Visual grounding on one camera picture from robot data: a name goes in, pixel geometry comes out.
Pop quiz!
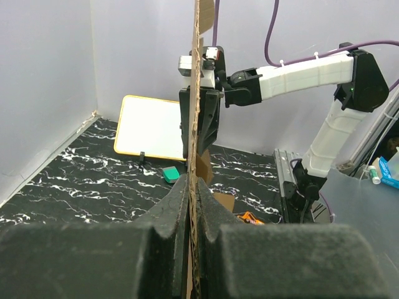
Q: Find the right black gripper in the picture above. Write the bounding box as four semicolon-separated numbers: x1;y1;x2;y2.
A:
179;46;226;159

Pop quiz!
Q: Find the large cardboard box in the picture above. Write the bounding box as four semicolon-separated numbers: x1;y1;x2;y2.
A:
188;1;227;298

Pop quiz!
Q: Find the green eraser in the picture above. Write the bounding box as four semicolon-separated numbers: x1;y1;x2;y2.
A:
162;166;180;184

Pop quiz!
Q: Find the white board yellow rim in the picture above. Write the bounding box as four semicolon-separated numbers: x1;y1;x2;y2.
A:
113;95;185;161

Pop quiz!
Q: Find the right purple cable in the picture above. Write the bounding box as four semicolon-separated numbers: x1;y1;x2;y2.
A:
211;0;399;68

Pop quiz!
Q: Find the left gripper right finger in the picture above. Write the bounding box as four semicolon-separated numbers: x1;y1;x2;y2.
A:
197;180;390;298

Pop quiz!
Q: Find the blue box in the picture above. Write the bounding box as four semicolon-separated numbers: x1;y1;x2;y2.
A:
376;158;398;189

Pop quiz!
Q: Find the orange toy truck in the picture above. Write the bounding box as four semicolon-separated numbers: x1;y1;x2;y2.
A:
237;211;265;225

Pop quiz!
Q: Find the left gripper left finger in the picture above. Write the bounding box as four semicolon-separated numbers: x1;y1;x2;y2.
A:
1;175;189;298

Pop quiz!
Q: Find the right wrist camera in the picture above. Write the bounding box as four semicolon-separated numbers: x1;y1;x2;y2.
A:
178;47;219;88

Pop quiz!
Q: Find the aluminium frame rail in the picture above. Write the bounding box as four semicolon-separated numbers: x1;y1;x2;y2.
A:
273;148;303;223

